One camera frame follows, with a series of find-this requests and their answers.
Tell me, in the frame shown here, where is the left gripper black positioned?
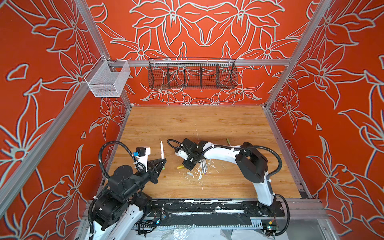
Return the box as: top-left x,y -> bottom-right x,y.
124,156 -> 166,200

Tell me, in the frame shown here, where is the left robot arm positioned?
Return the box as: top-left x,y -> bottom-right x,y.
86,159 -> 167,240

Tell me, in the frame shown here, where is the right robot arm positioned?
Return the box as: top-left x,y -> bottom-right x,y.
175,139 -> 275,207

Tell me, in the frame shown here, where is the white pen pink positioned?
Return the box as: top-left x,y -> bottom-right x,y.
201,159 -> 208,175

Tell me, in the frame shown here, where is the clear plastic bin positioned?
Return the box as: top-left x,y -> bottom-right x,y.
85,56 -> 131,98

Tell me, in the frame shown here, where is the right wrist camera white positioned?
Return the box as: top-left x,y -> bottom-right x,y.
175,150 -> 188,160

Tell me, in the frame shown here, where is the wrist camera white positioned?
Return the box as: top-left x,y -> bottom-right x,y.
175,150 -> 188,160
134,147 -> 151,173

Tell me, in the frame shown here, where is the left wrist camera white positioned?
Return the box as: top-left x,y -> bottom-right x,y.
134,147 -> 151,173

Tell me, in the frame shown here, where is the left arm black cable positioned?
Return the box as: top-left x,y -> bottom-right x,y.
98,140 -> 139,181

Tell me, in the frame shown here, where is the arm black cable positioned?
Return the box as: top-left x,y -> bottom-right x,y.
98,140 -> 139,181
167,138 -> 291,236

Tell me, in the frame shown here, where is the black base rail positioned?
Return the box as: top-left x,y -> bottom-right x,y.
150,199 -> 286,218

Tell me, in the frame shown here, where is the black wire basket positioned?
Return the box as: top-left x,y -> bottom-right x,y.
148,57 -> 238,90

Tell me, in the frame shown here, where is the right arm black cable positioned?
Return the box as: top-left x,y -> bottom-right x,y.
167,138 -> 291,236

